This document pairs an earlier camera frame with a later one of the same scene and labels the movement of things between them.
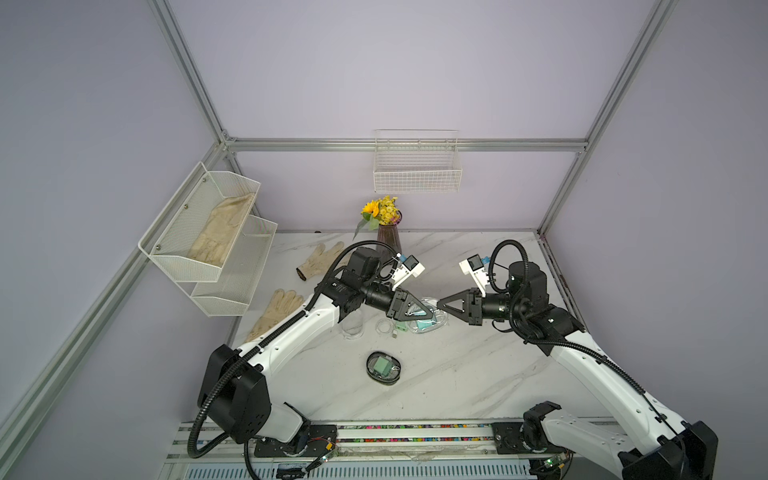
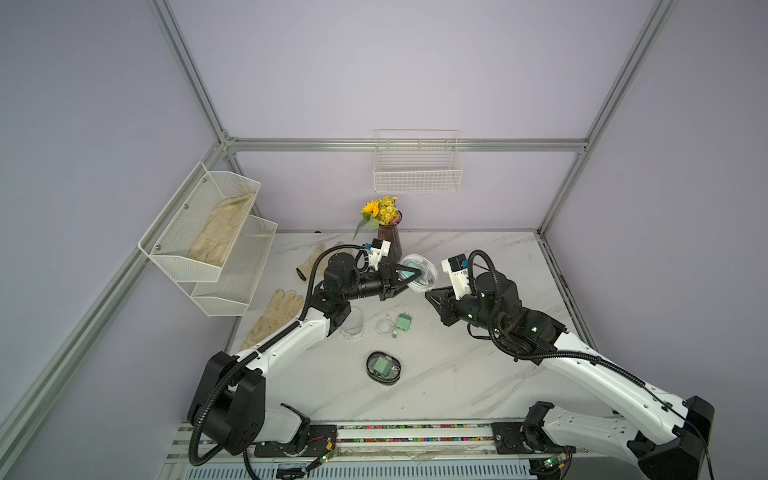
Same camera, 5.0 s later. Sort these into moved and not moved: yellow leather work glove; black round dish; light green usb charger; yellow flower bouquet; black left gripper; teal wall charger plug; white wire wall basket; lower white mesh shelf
Moved: teal wall charger plug; black left gripper
Not moved: black round dish; light green usb charger; yellow flower bouquet; yellow leather work glove; lower white mesh shelf; white wire wall basket
